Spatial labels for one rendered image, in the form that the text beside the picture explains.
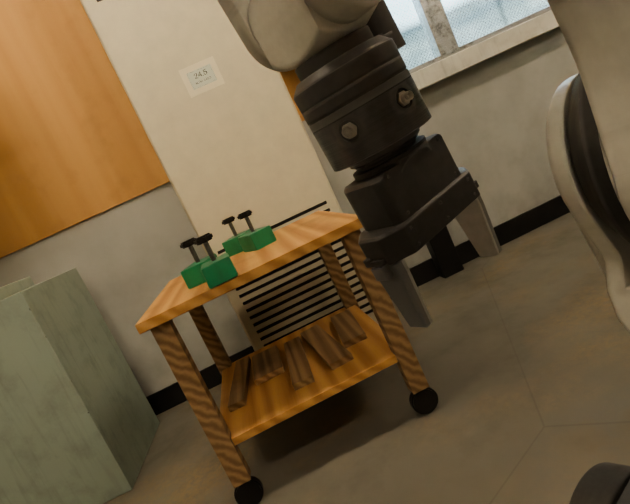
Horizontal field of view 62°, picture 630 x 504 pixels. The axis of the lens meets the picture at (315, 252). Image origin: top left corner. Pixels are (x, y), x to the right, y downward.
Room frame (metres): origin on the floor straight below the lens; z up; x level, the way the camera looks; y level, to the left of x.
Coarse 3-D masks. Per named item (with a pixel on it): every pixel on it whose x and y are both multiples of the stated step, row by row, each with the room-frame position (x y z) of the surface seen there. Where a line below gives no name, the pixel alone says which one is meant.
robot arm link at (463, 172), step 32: (384, 96) 0.38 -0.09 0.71; (416, 96) 0.39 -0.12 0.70; (320, 128) 0.40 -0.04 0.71; (352, 128) 0.38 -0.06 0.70; (384, 128) 0.38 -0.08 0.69; (416, 128) 0.38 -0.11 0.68; (352, 160) 0.39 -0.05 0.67; (384, 160) 0.40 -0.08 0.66; (416, 160) 0.40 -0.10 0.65; (448, 160) 0.42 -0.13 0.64; (352, 192) 0.41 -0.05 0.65; (384, 192) 0.39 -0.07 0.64; (416, 192) 0.40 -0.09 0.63; (448, 192) 0.41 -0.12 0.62; (384, 224) 0.40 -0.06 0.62; (416, 224) 0.39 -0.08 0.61; (384, 256) 0.39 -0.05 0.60
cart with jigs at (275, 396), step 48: (192, 240) 1.34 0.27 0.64; (240, 240) 1.55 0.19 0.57; (288, 240) 1.38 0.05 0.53; (192, 288) 1.30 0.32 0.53; (336, 288) 1.78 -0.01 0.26; (384, 288) 1.21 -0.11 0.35; (288, 336) 1.76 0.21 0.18; (336, 336) 1.53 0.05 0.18; (384, 336) 1.25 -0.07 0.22; (192, 384) 1.16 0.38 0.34; (240, 384) 1.45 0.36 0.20; (288, 384) 1.34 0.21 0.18; (336, 384) 1.20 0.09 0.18; (240, 432) 1.18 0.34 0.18; (240, 480) 1.16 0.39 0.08
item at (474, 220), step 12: (480, 204) 0.44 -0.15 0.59; (456, 216) 0.47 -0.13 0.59; (468, 216) 0.46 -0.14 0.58; (480, 216) 0.45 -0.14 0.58; (468, 228) 0.46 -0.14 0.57; (480, 228) 0.45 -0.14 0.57; (492, 228) 0.45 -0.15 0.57; (480, 240) 0.46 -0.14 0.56; (492, 240) 0.45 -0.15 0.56; (480, 252) 0.46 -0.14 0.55; (492, 252) 0.45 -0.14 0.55
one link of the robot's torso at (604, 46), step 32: (576, 0) 0.27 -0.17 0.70; (608, 0) 0.26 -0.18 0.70; (576, 32) 0.27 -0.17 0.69; (608, 32) 0.26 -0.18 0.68; (576, 64) 0.28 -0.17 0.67; (608, 64) 0.27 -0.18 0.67; (576, 96) 0.30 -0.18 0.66; (608, 96) 0.27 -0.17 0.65; (576, 128) 0.30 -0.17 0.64; (608, 128) 0.27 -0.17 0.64; (576, 160) 0.30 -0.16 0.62; (608, 160) 0.28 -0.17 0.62; (608, 192) 0.28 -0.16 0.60; (608, 224) 0.30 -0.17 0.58
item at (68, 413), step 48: (0, 288) 1.69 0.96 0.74; (48, 288) 1.73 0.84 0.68; (0, 336) 1.54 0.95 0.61; (48, 336) 1.56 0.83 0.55; (96, 336) 1.88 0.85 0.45; (0, 384) 1.54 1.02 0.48; (48, 384) 1.55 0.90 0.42; (96, 384) 1.69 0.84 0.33; (0, 432) 1.54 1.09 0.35; (48, 432) 1.54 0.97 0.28; (96, 432) 1.55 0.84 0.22; (144, 432) 1.84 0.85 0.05; (0, 480) 1.53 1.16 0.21; (48, 480) 1.54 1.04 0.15; (96, 480) 1.55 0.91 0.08
